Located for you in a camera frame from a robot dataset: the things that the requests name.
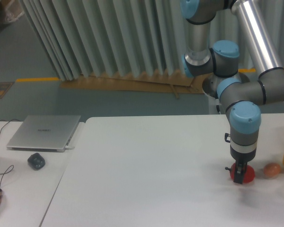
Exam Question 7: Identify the red bell pepper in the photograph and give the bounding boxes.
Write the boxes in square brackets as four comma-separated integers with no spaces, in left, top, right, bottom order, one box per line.
[225,163,255,183]

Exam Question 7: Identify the brown egg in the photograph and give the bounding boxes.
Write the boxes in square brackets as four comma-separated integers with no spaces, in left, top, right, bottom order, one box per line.
[263,163,281,178]

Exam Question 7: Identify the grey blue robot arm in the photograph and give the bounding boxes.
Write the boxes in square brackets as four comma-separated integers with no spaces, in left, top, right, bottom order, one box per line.
[180,0,284,184]

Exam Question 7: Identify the flat brown cardboard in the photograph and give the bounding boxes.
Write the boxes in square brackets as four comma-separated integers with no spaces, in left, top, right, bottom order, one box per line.
[60,70,209,99]

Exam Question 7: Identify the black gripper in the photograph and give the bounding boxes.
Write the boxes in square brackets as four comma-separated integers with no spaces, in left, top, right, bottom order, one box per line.
[230,148,256,184]

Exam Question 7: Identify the black earbuds case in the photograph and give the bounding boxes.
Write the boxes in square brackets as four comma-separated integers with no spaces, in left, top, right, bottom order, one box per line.
[27,153,45,170]

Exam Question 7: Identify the black mouse cable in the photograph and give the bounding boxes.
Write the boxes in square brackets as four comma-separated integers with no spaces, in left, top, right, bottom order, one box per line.
[0,164,15,190]

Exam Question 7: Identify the silver closed laptop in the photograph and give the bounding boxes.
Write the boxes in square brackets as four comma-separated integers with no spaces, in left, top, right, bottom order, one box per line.
[7,115,80,152]

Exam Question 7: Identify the grey folding screen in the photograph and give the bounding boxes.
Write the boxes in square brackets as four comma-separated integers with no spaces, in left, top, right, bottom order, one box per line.
[18,0,284,79]

